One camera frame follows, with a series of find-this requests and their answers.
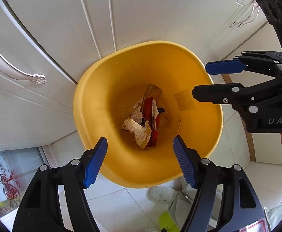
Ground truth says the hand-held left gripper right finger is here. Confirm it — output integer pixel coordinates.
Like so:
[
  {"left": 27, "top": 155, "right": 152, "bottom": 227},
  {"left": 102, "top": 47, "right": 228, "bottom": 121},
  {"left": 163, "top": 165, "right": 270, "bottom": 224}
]
[{"left": 173, "top": 135, "right": 269, "bottom": 232}]

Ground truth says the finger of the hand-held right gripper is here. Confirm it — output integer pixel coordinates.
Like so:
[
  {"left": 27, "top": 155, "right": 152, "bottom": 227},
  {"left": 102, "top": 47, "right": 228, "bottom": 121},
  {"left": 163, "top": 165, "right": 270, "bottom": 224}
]
[
  {"left": 206, "top": 51, "right": 282, "bottom": 78},
  {"left": 192, "top": 76, "right": 282, "bottom": 113}
]

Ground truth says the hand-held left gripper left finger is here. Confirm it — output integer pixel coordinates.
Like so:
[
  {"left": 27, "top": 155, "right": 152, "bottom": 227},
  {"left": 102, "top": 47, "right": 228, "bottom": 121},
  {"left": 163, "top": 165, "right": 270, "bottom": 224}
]
[{"left": 12, "top": 136, "right": 108, "bottom": 232}]

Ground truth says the clear plastic tray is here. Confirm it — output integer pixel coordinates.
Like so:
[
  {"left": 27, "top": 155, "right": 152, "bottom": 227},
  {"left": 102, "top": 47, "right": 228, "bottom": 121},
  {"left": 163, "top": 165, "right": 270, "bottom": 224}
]
[{"left": 156, "top": 111, "right": 183, "bottom": 136}]

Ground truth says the yellow snack wrapper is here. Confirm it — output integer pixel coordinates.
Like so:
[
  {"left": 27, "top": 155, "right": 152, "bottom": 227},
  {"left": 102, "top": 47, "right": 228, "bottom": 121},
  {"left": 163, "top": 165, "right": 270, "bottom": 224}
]
[{"left": 124, "top": 117, "right": 154, "bottom": 149}]

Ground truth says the red snack packet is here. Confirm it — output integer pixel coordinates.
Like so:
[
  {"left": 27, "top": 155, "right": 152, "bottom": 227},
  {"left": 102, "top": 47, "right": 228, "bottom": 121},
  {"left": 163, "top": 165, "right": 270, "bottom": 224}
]
[{"left": 141, "top": 97, "right": 160, "bottom": 148}]

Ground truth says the yellow sausage packet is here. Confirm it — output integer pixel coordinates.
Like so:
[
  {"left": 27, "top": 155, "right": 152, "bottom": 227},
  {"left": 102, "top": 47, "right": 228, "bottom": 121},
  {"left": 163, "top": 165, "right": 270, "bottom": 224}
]
[{"left": 144, "top": 84, "right": 162, "bottom": 105}]

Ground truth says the yellow plastic bin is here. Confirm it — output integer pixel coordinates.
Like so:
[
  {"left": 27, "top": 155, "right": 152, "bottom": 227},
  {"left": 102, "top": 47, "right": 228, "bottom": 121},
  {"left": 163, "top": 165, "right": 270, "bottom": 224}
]
[{"left": 73, "top": 41, "right": 224, "bottom": 189}]

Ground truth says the white cabinet door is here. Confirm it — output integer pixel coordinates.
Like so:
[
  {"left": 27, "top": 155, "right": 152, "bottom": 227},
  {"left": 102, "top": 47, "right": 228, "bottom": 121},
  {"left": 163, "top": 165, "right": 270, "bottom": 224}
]
[
  {"left": 197, "top": 0, "right": 282, "bottom": 78},
  {"left": 0, "top": 0, "right": 80, "bottom": 149},
  {"left": 3, "top": 0, "right": 249, "bottom": 85}
]

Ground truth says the brown wooden strip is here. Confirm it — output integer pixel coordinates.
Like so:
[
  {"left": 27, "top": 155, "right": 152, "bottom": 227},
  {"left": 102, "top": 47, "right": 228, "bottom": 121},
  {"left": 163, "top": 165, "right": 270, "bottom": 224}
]
[{"left": 222, "top": 74, "right": 257, "bottom": 161}]

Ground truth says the floral glass door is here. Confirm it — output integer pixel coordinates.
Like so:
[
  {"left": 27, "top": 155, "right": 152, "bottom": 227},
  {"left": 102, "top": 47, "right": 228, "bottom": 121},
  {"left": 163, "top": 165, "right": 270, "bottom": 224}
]
[{"left": 0, "top": 147, "right": 48, "bottom": 214}]

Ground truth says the clear cabinet handle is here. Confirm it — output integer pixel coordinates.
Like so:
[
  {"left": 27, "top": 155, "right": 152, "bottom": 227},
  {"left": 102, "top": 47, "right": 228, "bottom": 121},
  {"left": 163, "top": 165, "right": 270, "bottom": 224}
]
[{"left": 230, "top": 0, "right": 263, "bottom": 28}]

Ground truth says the silver cabinet handle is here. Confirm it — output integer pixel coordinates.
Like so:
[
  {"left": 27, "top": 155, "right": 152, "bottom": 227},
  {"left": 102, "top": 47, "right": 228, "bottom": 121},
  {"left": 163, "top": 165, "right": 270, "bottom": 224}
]
[{"left": 0, "top": 22, "right": 46, "bottom": 85}]

